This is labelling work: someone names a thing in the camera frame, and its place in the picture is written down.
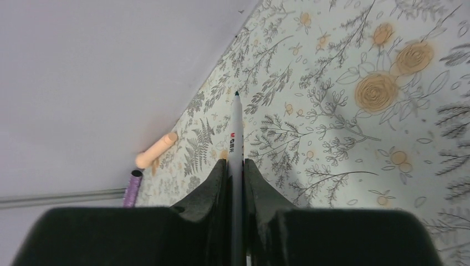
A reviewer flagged pink microphone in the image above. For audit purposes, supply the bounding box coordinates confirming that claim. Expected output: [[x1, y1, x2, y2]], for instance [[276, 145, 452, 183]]
[[135, 132, 178, 168]]

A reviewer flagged purple glitter microphone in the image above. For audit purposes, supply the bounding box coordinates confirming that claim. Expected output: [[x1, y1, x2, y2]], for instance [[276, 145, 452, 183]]
[[122, 170, 143, 208]]

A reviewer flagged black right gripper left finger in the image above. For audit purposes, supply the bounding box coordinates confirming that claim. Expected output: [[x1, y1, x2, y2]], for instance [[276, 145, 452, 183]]
[[13, 159, 228, 265]]

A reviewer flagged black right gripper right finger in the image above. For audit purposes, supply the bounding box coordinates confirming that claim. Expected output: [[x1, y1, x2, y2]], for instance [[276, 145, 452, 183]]
[[244, 159, 442, 265]]

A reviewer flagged green marker pen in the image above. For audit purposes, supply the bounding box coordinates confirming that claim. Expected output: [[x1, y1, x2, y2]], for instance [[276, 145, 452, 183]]
[[227, 91, 246, 265]]

